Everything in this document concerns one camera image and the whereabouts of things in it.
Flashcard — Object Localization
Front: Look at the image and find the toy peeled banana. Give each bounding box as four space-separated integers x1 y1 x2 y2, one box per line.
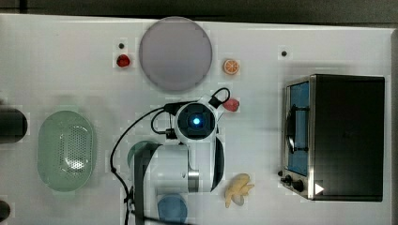
224 173 253 208

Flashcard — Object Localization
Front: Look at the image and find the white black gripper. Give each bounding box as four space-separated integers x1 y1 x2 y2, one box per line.
174 95 222 144

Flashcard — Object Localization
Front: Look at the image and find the pink toy fruit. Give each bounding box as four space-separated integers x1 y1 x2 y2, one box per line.
223 98 239 112

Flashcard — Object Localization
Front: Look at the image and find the green oval strainer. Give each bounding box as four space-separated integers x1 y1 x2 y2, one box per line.
38 111 94 192

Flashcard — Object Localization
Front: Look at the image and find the toy strawberry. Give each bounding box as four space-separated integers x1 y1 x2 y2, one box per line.
116 54 130 68

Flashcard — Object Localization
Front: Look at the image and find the grey round plate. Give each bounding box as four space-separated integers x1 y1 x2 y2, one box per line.
139 17 212 91

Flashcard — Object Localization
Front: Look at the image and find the toy orange half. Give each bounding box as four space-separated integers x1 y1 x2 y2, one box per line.
222 59 240 75

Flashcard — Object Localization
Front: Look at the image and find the black toaster oven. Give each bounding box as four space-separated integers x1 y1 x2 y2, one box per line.
278 74 385 202

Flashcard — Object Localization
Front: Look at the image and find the blue cup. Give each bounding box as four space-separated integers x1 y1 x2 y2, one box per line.
158 194 188 224

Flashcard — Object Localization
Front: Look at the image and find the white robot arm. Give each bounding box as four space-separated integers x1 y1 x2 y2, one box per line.
128 95 224 225

